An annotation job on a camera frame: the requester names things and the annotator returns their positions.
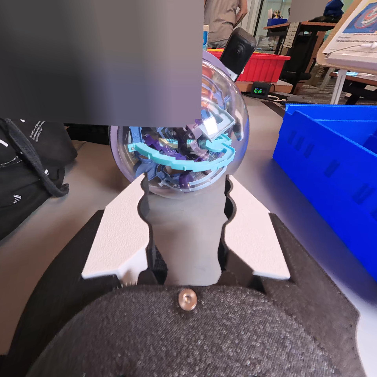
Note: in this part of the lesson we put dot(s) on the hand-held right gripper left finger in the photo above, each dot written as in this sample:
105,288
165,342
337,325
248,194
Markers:
115,241

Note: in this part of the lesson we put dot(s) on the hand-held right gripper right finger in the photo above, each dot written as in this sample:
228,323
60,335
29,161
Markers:
256,241

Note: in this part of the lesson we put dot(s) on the clear maze ball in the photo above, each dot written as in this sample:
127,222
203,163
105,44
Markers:
188,153

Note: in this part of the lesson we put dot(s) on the person's left forearm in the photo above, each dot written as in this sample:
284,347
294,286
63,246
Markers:
88,134

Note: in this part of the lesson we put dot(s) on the red plastic bin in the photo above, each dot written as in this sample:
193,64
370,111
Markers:
259,66

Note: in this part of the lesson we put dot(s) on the black digital timer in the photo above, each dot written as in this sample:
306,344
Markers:
261,90

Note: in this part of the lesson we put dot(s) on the blue plastic bin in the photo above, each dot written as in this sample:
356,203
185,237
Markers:
336,171

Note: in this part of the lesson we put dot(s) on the instruction sheet clipboard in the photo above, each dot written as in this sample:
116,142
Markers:
353,35

